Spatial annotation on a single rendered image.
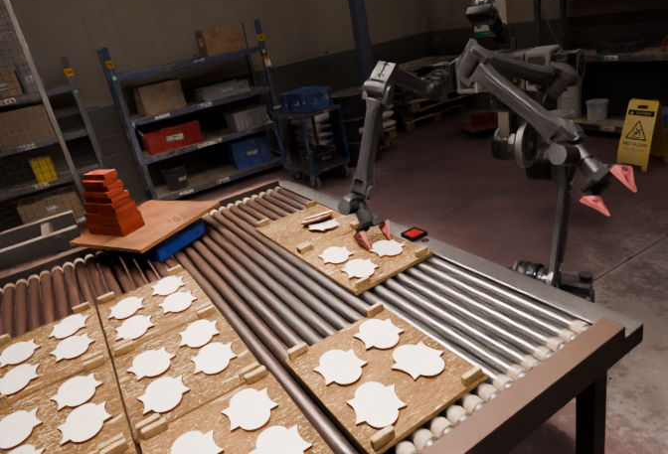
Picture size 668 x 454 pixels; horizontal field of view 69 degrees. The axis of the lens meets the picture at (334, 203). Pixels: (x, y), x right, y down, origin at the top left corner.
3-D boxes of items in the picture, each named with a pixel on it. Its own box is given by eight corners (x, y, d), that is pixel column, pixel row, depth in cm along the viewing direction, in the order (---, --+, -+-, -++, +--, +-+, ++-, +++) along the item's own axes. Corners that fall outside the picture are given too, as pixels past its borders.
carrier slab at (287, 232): (318, 206, 244) (317, 203, 243) (366, 227, 210) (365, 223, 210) (255, 230, 228) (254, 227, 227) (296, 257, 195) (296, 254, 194)
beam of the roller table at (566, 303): (289, 188, 299) (287, 179, 297) (643, 341, 128) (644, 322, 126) (277, 193, 295) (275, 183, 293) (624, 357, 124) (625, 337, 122)
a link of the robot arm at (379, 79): (396, 59, 168) (372, 54, 173) (384, 97, 171) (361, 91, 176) (445, 83, 205) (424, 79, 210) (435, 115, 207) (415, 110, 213)
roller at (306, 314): (201, 222, 267) (198, 214, 265) (464, 444, 106) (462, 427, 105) (192, 225, 265) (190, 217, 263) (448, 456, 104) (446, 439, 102)
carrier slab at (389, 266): (366, 227, 210) (366, 224, 210) (432, 255, 177) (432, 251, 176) (297, 257, 194) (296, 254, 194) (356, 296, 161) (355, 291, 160)
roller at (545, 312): (280, 192, 289) (278, 184, 287) (599, 340, 128) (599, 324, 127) (273, 195, 287) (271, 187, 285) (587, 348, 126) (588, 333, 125)
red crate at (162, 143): (195, 137, 631) (189, 116, 621) (205, 141, 593) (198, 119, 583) (144, 151, 604) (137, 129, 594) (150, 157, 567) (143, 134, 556)
